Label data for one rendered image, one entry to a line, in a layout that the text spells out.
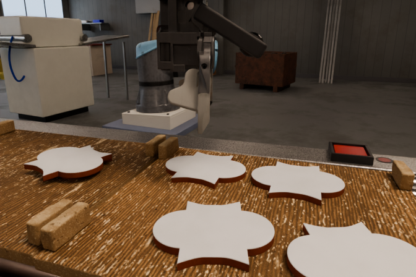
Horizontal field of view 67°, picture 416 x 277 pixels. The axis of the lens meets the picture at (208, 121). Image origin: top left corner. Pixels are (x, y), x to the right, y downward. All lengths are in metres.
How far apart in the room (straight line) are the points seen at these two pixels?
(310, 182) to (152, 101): 0.66
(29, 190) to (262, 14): 9.12
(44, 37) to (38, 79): 0.60
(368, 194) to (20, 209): 0.47
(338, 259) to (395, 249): 0.06
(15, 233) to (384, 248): 0.40
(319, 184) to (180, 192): 0.20
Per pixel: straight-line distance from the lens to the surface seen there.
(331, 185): 0.50
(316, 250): 0.36
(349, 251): 0.37
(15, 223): 0.46
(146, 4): 10.59
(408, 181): 0.55
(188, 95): 0.44
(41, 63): 4.66
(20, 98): 5.02
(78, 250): 0.39
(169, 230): 0.37
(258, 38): 0.48
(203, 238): 0.36
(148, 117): 1.02
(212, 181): 0.48
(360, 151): 0.71
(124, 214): 0.43
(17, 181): 0.58
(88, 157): 0.57
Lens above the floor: 1.16
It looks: 15 degrees down
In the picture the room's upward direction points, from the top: straight up
